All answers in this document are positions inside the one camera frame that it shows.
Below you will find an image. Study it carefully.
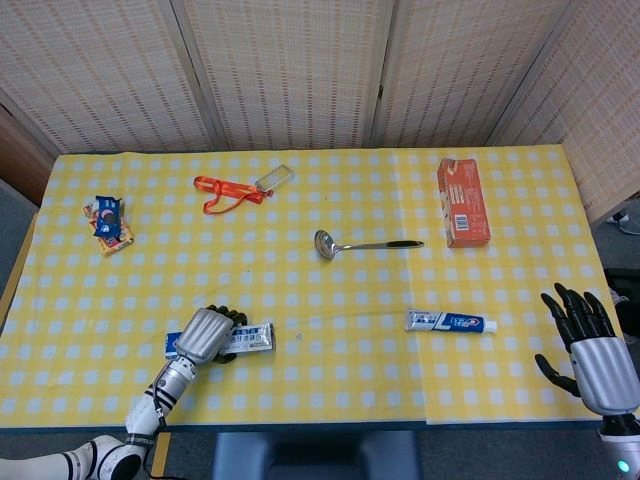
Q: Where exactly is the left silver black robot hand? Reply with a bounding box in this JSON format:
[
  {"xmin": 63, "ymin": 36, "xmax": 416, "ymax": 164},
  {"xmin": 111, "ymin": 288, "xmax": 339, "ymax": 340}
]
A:
[{"xmin": 174, "ymin": 304, "xmax": 250, "ymax": 365}]

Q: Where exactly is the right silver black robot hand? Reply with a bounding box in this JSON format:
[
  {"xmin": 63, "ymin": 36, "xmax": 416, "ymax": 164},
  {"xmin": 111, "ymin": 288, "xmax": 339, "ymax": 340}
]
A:
[{"xmin": 534, "ymin": 282, "xmax": 640, "ymax": 417}]

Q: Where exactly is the blue toothpaste box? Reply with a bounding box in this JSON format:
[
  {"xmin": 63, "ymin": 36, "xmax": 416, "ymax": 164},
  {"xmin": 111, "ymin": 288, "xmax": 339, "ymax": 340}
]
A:
[{"xmin": 164, "ymin": 322, "xmax": 275, "ymax": 360}]

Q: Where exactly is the blue white toothpaste tube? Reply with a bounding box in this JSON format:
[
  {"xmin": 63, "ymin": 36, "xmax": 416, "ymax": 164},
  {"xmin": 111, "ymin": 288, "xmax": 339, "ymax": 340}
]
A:
[{"xmin": 405, "ymin": 308, "xmax": 498, "ymax": 335}]

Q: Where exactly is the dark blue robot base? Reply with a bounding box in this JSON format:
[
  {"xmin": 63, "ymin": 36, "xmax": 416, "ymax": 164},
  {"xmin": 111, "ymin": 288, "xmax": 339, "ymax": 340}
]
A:
[{"xmin": 212, "ymin": 430, "xmax": 421, "ymax": 480}]

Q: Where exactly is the orange carton box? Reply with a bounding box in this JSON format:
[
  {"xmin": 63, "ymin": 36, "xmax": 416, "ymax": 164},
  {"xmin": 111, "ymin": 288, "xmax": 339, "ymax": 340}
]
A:
[{"xmin": 437, "ymin": 157, "xmax": 491, "ymax": 249}]

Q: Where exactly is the white shoe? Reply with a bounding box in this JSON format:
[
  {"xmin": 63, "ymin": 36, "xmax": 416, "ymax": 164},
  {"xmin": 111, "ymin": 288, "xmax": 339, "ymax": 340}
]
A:
[{"xmin": 612, "ymin": 292, "xmax": 640, "ymax": 347}]

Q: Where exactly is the yellow floor tape strip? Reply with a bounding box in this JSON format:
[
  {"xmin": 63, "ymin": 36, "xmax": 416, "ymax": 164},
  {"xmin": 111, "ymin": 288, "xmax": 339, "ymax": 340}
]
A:
[{"xmin": 149, "ymin": 432, "xmax": 172, "ymax": 479}]

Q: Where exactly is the yellow snack packet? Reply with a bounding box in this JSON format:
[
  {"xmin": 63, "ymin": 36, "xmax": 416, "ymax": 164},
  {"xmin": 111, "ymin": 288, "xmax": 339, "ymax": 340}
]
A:
[{"xmin": 82, "ymin": 199, "xmax": 135, "ymax": 258}]

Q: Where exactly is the yellow checkered tablecloth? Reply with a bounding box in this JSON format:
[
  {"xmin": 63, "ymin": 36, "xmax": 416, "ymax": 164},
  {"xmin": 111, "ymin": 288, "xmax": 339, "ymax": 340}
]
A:
[{"xmin": 0, "ymin": 147, "xmax": 640, "ymax": 426}]

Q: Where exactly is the blue cookie packet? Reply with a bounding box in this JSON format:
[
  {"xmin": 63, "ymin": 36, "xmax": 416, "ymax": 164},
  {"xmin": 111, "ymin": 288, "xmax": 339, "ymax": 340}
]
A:
[{"xmin": 93, "ymin": 194, "xmax": 124, "ymax": 238}]

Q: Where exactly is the clear badge holder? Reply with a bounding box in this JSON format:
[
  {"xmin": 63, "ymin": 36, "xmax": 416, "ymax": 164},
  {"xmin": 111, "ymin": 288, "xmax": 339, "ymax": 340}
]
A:
[{"xmin": 254, "ymin": 166, "xmax": 295, "ymax": 192}]

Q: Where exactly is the brown wooden cabinet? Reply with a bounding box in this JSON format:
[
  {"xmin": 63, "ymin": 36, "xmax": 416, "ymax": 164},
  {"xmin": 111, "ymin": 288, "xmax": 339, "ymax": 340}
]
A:
[{"xmin": 0, "ymin": 107, "xmax": 54, "ymax": 206}]

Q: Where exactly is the woven folding screen panel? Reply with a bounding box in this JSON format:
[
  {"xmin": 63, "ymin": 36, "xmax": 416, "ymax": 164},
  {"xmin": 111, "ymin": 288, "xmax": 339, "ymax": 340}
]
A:
[
  {"xmin": 0, "ymin": 0, "xmax": 216, "ymax": 156},
  {"xmin": 369, "ymin": 0, "xmax": 584, "ymax": 149},
  {"xmin": 172, "ymin": 0, "xmax": 399, "ymax": 151},
  {"xmin": 487, "ymin": 0, "xmax": 640, "ymax": 224}
]

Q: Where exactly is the orange lanyard strap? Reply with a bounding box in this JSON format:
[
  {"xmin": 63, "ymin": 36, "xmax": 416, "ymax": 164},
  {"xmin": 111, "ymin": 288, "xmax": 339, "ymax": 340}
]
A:
[{"xmin": 193, "ymin": 175, "xmax": 274, "ymax": 215}]

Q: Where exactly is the steel ladle black handle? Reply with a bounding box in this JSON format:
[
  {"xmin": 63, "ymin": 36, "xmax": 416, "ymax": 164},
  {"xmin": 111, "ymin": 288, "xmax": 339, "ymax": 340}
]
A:
[{"xmin": 313, "ymin": 229, "xmax": 425, "ymax": 261}]

